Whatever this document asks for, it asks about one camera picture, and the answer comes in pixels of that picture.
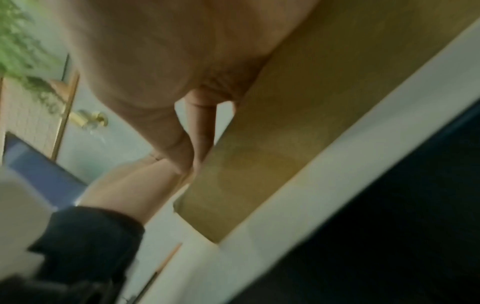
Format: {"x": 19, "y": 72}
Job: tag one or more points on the person's left hand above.
{"x": 131, "y": 190}

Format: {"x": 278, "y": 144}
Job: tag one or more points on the person's right hand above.
{"x": 168, "y": 44}

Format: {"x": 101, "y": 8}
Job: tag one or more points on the brown paper box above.
{"x": 300, "y": 118}

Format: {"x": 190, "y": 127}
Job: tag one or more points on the black marker wristband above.
{"x": 86, "y": 246}

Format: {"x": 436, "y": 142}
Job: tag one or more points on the dark blue monitor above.
{"x": 41, "y": 172}

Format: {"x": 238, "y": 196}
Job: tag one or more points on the green fern plants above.
{"x": 18, "y": 44}

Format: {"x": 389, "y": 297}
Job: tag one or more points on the brass wall lamp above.
{"x": 84, "y": 117}

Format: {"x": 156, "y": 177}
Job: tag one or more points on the wooden window frame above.
{"x": 63, "y": 124}

